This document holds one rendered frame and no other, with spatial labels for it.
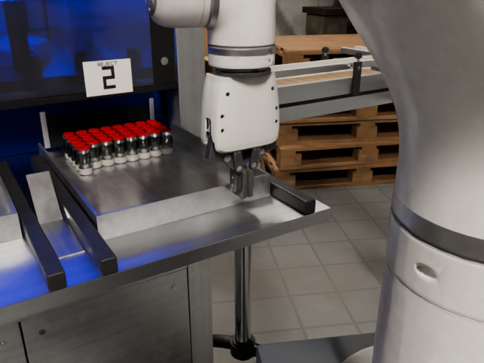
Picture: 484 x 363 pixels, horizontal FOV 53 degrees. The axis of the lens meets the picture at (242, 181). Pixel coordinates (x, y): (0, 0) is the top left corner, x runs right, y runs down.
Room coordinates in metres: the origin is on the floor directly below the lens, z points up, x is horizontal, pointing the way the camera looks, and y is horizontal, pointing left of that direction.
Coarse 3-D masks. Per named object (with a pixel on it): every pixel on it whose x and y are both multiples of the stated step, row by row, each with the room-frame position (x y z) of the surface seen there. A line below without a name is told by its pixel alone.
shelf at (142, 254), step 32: (0, 160) 0.83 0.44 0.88; (192, 224) 0.58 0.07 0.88; (224, 224) 0.58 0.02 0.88; (256, 224) 0.58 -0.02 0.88; (288, 224) 0.59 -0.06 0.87; (0, 256) 0.50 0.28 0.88; (32, 256) 0.50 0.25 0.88; (128, 256) 0.50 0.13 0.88; (160, 256) 0.50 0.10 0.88; (192, 256) 0.51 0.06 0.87; (0, 288) 0.43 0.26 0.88; (32, 288) 0.43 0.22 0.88; (64, 288) 0.43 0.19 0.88; (96, 288) 0.45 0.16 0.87; (0, 320) 0.40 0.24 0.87
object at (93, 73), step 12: (108, 60) 0.88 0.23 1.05; (120, 60) 0.89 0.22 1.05; (84, 72) 0.85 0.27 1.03; (96, 72) 0.86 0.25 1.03; (108, 72) 0.87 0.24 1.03; (120, 72) 0.89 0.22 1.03; (96, 84) 0.86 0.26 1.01; (108, 84) 0.87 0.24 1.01; (120, 84) 0.88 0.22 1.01; (132, 84) 0.90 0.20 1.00
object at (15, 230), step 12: (0, 180) 0.65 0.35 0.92; (0, 192) 0.67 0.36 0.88; (0, 204) 0.64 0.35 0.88; (12, 204) 0.57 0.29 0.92; (0, 216) 0.53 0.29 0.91; (12, 216) 0.54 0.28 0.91; (0, 228) 0.53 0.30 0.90; (12, 228) 0.54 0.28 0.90; (0, 240) 0.53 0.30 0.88; (12, 240) 0.54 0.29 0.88
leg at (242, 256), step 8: (240, 248) 1.20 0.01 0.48; (248, 248) 1.21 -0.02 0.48; (240, 256) 1.20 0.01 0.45; (248, 256) 1.21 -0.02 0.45; (240, 264) 1.20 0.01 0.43; (248, 264) 1.21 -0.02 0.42; (240, 272) 1.20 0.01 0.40; (248, 272) 1.21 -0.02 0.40; (240, 280) 1.20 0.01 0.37; (248, 280) 1.21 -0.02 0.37; (240, 288) 1.20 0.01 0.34; (248, 288) 1.21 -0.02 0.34; (240, 296) 1.20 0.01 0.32; (248, 296) 1.21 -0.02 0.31; (240, 304) 1.20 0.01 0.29; (248, 304) 1.21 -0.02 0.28; (240, 312) 1.20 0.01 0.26; (248, 312) 1.21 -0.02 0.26; (240, 320) 1.20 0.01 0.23; (248, 320) 1.21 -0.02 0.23; (240, 328) 1.20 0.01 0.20; (248, 328) 1.21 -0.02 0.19; (240, 336) 1.20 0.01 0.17; (248, 336) 1.21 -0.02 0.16; (240, 360) 1.20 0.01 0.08
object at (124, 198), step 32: (64, 160) 0.82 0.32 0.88; (160, 160) 0.82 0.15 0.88; (192, 160) 0.82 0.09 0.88; (96, 192) 0.68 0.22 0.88; (128, 192) 0.68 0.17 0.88; (160, 192) 0.68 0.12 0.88; (192, 192) 0.60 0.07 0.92; (224, 192) 0.63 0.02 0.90; (256, 192) 0.66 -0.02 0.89; (96, 224) 0.54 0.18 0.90; (128, 224) 0.55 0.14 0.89; (160, 224) 0.58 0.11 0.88
